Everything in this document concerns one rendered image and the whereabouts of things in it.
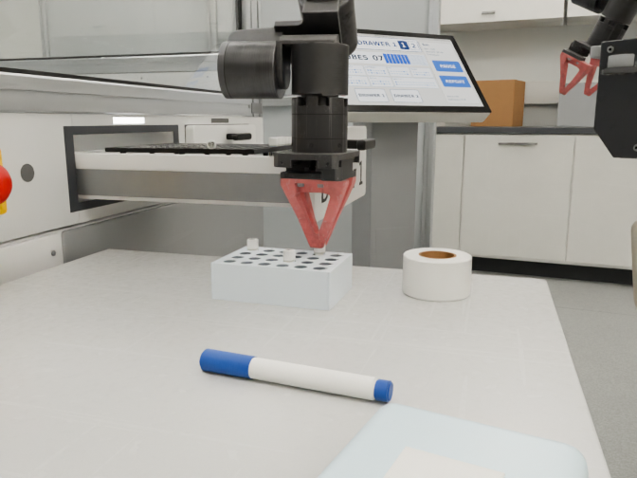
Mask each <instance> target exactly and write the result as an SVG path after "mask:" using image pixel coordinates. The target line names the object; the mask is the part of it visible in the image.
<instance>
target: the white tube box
mask: <svg viewBox="0 0 637 478"><path fill-rule="evenodd" d="M284 249H285V248H262V247H259V249H258V250H248V249H247V246H246V247H243V248H240V249H238V250H236V251H234V252H232V253H230V254H228V255H226V256H224V257H222V258H220V259H218V260H216V261H214V262H211V263H210V268H211V294H212V299H215V300H224V301H234V302H243V303H260V304H270V305H279V306H289V307H298V308H307V309H316V310H328V311H330V310H331V309H332V308H333V307H334V306H335V305H336V303H337V302H338V301H339V300H340V299H341V298H342V297H343V296H344V295H345V294H346V293H347V292H348V291H349V290H350V289H351V288H352V268H353V254H352V253H343V252H329V251H325V255H320V256H317V255H315V253H314V251H313V250H302V249H295V253H296V259H295V262H293V263H286V262H284V261H283V254H282V252H283V250H284Z"/></svg>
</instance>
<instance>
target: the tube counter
mask: <svg viewBox="0 0 637 478"><path fill-rule="evenodd" d="M370 53H371V56H372V58H373V62H374V63H375V64H407V65H427V66H429V65H428V62H427V60H426V58H425V55H416V54H399V53H382V52H370Z"/></svg>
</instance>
